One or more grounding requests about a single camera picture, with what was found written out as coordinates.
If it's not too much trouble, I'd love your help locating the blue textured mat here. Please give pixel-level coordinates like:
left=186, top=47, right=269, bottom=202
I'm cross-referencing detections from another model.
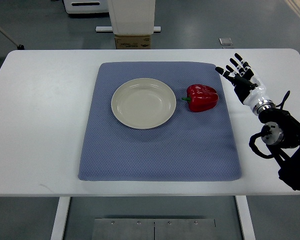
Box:
left=78, top=61, right=242, bottom=182

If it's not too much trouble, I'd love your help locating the cream round plate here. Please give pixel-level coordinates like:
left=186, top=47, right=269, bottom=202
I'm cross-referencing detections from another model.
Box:
left=111, top=78, right=177, bottom=130

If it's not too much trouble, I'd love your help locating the brown cardboard box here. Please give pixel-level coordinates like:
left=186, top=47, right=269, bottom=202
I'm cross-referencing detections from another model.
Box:
left=114, top=35, right=151, bottom=50

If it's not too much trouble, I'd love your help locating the white machine base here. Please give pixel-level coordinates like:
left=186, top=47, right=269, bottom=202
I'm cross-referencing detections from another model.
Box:
left=62, top=0, right=109, bottom=14

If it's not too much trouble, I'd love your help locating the white table leg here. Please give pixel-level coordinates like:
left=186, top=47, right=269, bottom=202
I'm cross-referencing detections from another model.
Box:
left=235, top=195, right=256, bottom=240
left=50, top=196, right=71, bottom=240

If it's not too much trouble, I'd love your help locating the white table right leg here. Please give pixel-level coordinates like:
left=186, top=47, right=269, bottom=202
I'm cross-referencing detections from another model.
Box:
left=235, top=195, right=256, bottom=240

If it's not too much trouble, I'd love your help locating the white table left leg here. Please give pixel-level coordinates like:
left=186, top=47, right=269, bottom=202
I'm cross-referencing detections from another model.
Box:
left=50, top=196, right=71, bottom=240

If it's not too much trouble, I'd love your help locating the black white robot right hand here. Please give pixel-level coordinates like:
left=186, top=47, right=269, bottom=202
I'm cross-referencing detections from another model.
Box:
left=215, top=53, right=276, bottom=116

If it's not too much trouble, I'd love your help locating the white pedestal column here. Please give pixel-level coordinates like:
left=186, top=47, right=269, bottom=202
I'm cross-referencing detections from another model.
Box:
left=95, top=0, right=162, bottom=36

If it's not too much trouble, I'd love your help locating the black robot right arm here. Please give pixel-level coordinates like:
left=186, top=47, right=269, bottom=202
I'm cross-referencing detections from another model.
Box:
left=249, top=91, right=300, bottom=191

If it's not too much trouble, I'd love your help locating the red bell pepper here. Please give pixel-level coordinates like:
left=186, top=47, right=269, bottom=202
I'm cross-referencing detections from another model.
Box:
left=181, top=84, right=219, bottom=113

